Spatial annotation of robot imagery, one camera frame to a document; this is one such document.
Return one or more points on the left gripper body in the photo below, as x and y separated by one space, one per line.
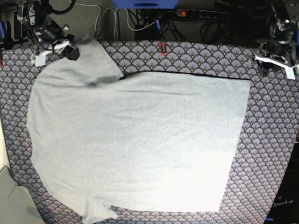
278 45

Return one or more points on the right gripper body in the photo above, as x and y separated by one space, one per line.
50 35

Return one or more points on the light grey T-shirt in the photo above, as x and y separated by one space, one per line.
150 142

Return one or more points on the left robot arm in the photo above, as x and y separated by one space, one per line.
284 25

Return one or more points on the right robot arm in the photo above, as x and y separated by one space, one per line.
39 11

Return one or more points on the fan-patterned table cloth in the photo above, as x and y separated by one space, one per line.
266 142

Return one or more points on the black box under table edge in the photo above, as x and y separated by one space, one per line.
151 33

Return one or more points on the red table clamp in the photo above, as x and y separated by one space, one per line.
163 48

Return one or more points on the black power strip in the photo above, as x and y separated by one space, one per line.
201 14

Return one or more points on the beige chair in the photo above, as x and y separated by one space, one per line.
16 204

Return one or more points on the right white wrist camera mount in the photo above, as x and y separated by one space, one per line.
39 59

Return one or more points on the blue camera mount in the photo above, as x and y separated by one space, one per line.
145 4

